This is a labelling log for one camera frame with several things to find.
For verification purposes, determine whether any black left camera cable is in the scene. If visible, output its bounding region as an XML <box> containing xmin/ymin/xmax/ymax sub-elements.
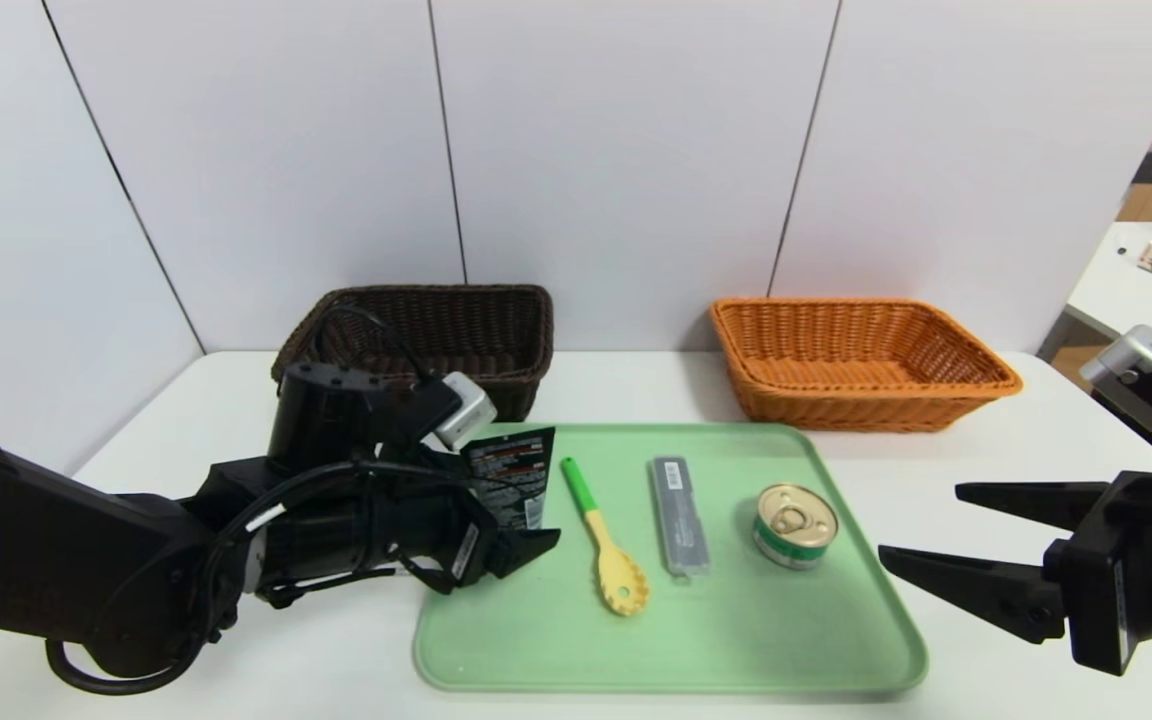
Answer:
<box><xmin>316</xmin><ymin>303</ymin><xmax>437</xmax><ymax>386</ymax></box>

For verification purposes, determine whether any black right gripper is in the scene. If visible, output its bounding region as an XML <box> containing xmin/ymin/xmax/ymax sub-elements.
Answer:
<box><xmin>878</xmin><ymin>470</ymin><xmax>1152</xmax><ymax>678</ymax></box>

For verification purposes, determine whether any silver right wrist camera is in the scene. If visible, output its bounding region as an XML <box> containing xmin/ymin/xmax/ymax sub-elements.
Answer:
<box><xmin>1079</xmin><ymin>325</ymin><xmax>1152</xmax><ymax>446</ymax></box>

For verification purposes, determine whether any light green plastic tray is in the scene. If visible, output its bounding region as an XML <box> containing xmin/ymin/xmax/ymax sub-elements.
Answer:
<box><xmin>414</xmin><ymin>422</ymin><xmax>929</xmax><ymax>694</ymax></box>

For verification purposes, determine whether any white side table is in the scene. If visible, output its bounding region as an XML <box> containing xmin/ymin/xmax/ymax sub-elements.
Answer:
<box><xmin>1066</xmin><ymin>222</ymin><xmax>1152</xmax><ymax>386</ymax></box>

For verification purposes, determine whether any dark brown wicker basket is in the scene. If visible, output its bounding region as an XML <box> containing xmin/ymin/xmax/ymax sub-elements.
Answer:
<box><xmin>271</xmin><ymin>284</ymin><xmax>555</xmax><ymax>423</ymax></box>

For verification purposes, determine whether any gold lid green label can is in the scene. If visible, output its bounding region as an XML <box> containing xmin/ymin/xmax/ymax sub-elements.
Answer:
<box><xmin>752</xmin><ymin>483</ymin><xmax>840</xmax><ymax>571</ymax></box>

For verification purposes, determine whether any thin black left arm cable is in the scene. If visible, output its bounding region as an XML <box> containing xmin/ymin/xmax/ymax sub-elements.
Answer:
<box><xmin>44</xmin><ymin>458</ymin><xmax>477</xmax><ymax>697</ymax></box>

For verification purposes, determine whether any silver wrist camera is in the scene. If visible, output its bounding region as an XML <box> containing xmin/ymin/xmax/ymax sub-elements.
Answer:
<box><xmin>433</xmin><ymin>372</ymin><xmax>499</xmax><ymax>451</ymax></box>
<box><xmin>1079</xmin><ymin>325</ymin><xmax>1152</xmax><ymax>446</ymax></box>

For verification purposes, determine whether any orange wicker basket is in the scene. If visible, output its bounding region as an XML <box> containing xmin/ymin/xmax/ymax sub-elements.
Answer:
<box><xmin>709</xmin><ymin>297</ymin><xmax>1024</xmax><ymax>433</ymax></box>

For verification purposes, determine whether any green handled yellow pasta spoon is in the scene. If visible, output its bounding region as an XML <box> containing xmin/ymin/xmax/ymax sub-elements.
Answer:
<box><xmin>560</xmin><ymin>457</ymin><xmax>651</xmax><ymax>616</ymax></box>

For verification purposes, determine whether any grey translucent slim plastic case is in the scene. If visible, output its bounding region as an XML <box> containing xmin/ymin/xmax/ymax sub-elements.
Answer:
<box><xmin>649</xmin><ymin>457</ymin><xmax>712</xmax><ymax>582</ymax></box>

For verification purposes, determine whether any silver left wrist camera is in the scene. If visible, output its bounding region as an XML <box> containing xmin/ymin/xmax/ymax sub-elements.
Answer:
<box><xmin>433</xmin><ymin>372</ymin><xmax>499</xmax><ymax>451</ymax></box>

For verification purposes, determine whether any black cosmetic tube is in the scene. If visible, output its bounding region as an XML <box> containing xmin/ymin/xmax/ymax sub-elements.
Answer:
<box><xmin>459</xmin><ymin>426</ymin><xmax>557</xmax><ymax>532</ymax></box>

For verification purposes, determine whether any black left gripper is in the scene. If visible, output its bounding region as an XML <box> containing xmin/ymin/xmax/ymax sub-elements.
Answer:
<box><xmin>366</xmin><ymin>446</ymin><xmax>562</xmax><ymax>595</ymax></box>

